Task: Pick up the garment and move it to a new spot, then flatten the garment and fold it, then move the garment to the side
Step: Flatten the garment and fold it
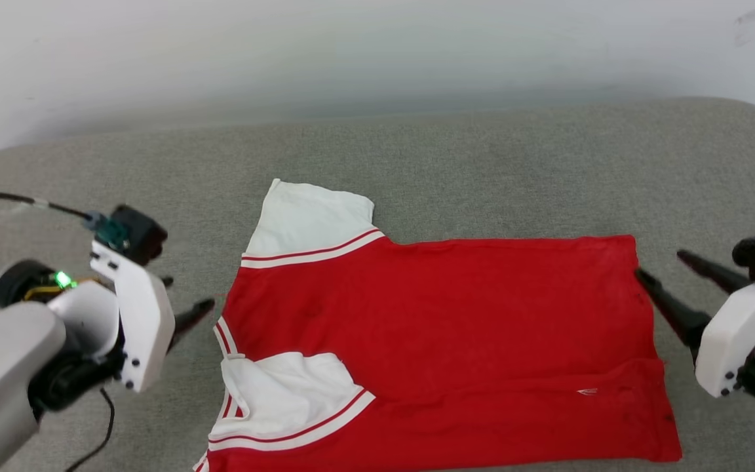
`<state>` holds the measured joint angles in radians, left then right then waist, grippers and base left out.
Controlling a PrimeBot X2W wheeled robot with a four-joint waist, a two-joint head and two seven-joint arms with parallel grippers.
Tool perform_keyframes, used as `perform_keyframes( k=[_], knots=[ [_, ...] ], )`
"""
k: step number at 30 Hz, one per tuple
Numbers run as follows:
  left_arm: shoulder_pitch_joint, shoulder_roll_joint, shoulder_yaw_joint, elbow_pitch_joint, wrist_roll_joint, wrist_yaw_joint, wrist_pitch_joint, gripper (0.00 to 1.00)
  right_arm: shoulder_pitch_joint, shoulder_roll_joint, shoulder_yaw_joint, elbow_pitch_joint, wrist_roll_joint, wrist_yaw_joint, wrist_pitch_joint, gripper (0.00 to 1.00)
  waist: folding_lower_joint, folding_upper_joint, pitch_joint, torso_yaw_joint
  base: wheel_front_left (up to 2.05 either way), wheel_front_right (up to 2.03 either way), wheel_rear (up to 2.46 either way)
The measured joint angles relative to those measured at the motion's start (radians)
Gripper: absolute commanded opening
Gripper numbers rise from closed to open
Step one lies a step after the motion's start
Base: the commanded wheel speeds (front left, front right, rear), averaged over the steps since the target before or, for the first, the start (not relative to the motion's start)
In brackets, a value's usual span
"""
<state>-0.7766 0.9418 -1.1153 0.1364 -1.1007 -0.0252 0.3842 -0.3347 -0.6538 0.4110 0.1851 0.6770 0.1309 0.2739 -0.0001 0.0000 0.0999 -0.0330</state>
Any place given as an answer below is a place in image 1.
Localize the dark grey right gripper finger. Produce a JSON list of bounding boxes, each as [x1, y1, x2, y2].
[[676, 249, 753, 294], [635, 267, 712, 351]]

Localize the grey fabric sofa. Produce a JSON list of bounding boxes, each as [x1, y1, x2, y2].
[[0, 97, 755, 472]]

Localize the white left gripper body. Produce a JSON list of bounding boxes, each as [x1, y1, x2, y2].
[[0, 239, 176, 393]]

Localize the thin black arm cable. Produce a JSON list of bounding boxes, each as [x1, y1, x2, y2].
[[65, 387, 116, 472]]

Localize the red and white t-shirt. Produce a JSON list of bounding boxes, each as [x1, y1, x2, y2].
[[193, 178, 684, 472]]

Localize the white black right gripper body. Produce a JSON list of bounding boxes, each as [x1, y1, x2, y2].
[[694, 280, 755, 399]]

